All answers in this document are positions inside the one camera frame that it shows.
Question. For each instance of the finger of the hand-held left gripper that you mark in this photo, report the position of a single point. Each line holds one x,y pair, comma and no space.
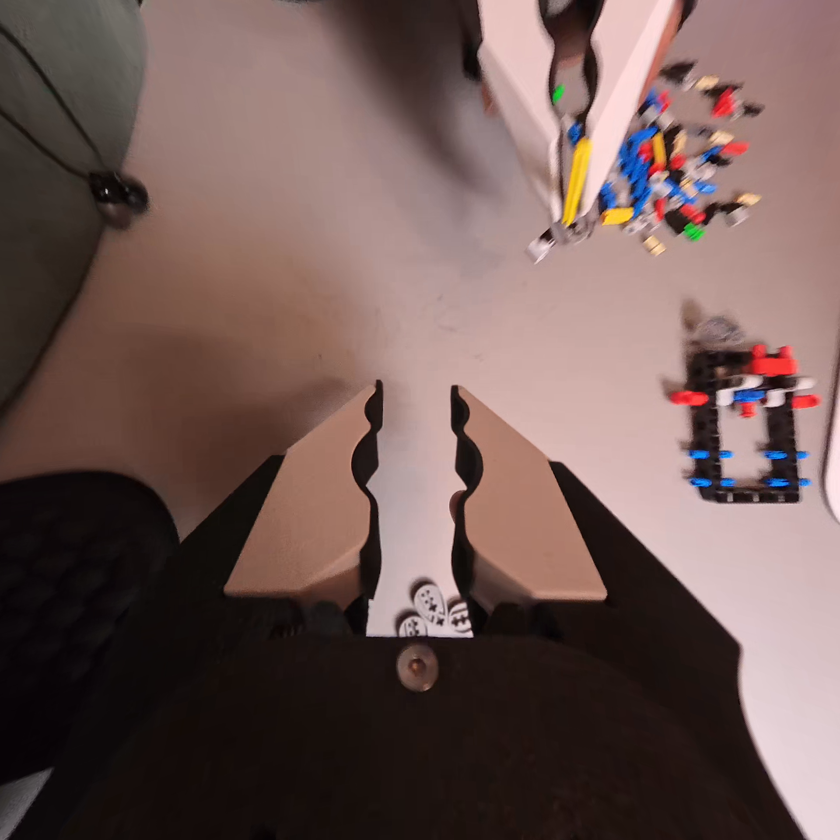
630,65
518,65

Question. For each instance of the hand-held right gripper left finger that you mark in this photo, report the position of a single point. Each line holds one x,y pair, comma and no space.
308,525

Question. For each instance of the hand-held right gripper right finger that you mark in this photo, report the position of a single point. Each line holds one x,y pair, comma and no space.
525,531

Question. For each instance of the cluster of grey lego discs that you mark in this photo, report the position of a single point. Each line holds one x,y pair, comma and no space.
430,600

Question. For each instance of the yellow lego axle assembly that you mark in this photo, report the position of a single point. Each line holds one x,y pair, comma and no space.
579,177

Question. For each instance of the pile of small lego pieces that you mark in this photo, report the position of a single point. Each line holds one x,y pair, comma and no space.
640,164

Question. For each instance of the black mesh chair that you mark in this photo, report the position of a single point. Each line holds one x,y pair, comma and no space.
65,590

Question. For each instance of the white book stand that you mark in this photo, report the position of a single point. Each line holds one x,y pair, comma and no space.
835,459

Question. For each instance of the person's green sweatshirt torso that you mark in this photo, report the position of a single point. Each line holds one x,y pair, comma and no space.
52,131

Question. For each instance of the black lego frame assembly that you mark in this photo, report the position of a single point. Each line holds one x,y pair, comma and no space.
699,426

